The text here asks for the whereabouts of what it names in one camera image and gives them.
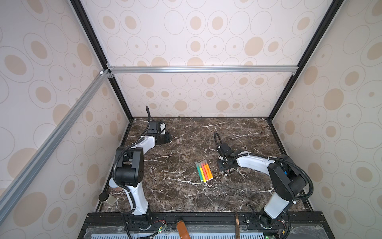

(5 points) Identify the green marker pen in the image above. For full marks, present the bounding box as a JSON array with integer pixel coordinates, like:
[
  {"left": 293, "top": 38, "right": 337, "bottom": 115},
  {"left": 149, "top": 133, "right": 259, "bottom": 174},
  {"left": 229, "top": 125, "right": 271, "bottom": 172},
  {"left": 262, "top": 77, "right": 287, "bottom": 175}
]
[{"left": 195, "top": 162, "right": 204, "bottom": 182}]

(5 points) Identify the orange brown tool handle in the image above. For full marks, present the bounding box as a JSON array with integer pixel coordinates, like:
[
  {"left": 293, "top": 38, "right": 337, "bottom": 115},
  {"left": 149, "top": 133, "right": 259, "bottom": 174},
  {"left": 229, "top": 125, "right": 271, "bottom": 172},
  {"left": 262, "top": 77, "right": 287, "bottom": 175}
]
[{"left": 176, "top": 220, "right": 191, "bottom": 239}]

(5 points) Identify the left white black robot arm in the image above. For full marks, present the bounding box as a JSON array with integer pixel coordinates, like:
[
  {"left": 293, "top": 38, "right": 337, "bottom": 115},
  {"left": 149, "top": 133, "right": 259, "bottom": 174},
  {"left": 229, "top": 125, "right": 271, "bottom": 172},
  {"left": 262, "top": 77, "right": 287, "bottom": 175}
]
[{"left": 111, "top": 119, "right": 172, "bottom": 216}]

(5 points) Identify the horizontal aluminium frame bar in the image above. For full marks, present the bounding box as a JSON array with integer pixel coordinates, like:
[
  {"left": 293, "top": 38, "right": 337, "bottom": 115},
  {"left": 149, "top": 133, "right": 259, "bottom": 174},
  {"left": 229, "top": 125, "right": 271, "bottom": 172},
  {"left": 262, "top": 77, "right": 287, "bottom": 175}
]
[{"left": 109, "top": 65, "right": 298, "bottom": 74}]

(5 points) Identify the orange marker pen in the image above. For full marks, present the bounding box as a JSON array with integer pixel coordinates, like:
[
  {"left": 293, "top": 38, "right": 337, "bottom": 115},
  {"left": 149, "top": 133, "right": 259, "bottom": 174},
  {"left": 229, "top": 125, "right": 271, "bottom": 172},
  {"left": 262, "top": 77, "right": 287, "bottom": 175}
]
[{"left": 204, "top": 160, "right": 213, "bottom": 180}]

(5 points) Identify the red marker pen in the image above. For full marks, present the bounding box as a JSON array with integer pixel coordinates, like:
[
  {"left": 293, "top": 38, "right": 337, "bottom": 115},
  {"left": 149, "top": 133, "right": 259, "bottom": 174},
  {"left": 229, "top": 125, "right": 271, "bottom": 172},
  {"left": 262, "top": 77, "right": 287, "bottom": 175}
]
[{"left": 200, "top": 162, "right": 209, "bottom": 182}]

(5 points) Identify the yellow marker pen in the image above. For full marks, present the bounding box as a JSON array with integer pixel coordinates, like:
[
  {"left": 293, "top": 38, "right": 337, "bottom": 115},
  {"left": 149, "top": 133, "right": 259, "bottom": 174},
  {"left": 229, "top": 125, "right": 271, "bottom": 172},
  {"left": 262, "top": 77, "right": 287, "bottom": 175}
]
[{"left": 198, "top": 163, "right": 206, "bottom": 183}]

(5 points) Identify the brown wooden stick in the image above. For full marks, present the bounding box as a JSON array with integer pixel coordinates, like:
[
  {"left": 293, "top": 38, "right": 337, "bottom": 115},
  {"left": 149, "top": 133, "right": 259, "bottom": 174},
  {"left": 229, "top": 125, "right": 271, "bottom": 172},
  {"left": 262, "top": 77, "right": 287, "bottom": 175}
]
[{"left": 235, "top": 212, "right": 240, "bottom": 239}]

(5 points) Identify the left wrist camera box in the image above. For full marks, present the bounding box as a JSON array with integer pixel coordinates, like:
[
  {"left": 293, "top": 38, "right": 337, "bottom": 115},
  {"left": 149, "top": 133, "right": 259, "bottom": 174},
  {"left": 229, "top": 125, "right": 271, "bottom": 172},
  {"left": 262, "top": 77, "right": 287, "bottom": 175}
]
[{"left": 158, "top": 120, "right": 166, "bottom": 134}]

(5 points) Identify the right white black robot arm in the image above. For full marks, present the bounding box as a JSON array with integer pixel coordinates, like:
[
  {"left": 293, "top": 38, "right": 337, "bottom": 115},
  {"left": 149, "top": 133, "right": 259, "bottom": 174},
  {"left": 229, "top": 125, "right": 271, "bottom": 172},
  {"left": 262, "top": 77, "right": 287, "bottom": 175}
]
[{"left": 216, "top": 142, "right": 314, "bottom": 228}]

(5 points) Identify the left diagonal aluminium frame bar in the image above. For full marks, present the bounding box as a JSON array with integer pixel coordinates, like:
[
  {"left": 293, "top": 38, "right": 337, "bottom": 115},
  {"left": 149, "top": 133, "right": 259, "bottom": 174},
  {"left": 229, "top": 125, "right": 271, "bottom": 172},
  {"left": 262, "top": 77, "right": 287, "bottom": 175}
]
[{"left": 1, "top": 69, "right": 110, "bottom": 224}]

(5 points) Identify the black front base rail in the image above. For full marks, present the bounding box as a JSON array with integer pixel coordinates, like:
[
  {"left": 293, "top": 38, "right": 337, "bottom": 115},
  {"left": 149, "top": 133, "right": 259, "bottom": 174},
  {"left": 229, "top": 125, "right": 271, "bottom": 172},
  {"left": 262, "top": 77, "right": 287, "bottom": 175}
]
[{"left": 78, "top": 211, "right": 334, "bottom": 239}]

